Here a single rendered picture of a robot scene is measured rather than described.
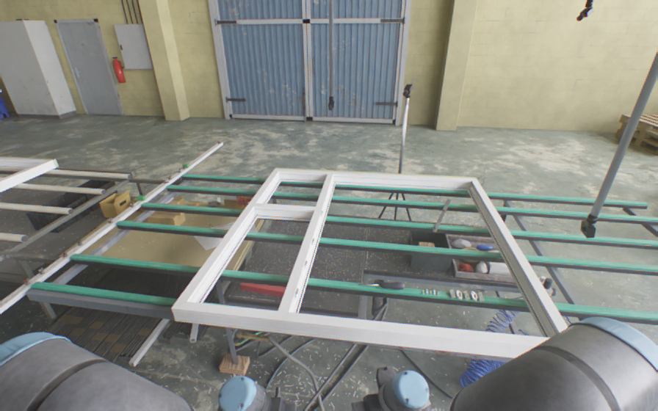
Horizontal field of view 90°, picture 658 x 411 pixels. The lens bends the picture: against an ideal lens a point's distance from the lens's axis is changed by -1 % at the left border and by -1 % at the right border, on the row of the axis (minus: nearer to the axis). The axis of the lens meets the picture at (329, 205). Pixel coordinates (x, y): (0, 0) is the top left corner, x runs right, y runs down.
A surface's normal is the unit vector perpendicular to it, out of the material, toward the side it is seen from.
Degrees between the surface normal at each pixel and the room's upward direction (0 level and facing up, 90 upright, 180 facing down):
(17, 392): 25
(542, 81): 90
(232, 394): 19
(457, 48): 90
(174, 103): 90
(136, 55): 90
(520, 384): 38
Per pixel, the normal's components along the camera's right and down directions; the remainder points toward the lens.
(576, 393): -0.17, -0.62
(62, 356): 0.16, -0.98
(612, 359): 0.09, -0.76
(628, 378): 0.25, -0.48
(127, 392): 0.60, -0.77
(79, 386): 0.21, -0.85
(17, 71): -0.15, 0.47
